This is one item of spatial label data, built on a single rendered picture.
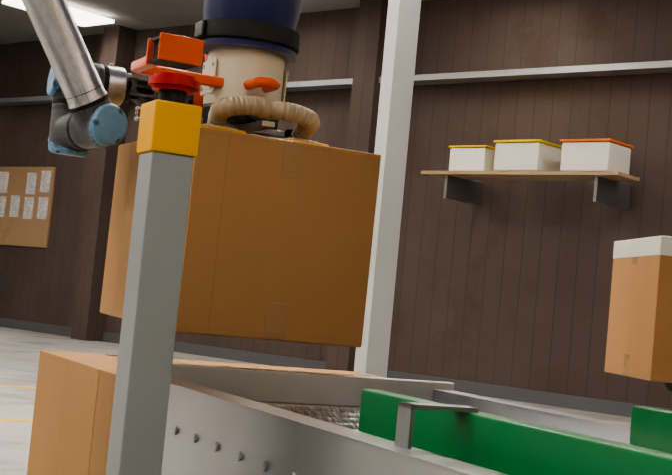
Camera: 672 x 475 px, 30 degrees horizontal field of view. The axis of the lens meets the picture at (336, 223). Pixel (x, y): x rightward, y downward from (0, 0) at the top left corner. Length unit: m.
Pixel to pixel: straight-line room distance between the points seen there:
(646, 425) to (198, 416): 0.67
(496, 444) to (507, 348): 10.70
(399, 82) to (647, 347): 2.83
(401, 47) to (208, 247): 3.78
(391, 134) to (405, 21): 0.56
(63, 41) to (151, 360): 1.17
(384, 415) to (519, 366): 10.41
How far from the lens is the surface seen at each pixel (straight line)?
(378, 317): 6.00
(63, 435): 3.29
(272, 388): 2.42
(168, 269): 1.71
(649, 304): 3.61
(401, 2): 6.17
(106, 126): 2.75
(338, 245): 2.55
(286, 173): 2.51
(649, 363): 3.57
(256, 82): 2.65
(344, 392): 2.49
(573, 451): 1.31
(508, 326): 12.11
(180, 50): 2.39
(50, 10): 2.73
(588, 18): 12.16
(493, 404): 2.40
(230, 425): 1.83
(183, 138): 1.71
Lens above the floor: 0.75
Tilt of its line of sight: 4 degrees up
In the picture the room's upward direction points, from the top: 5 degrees clockwise
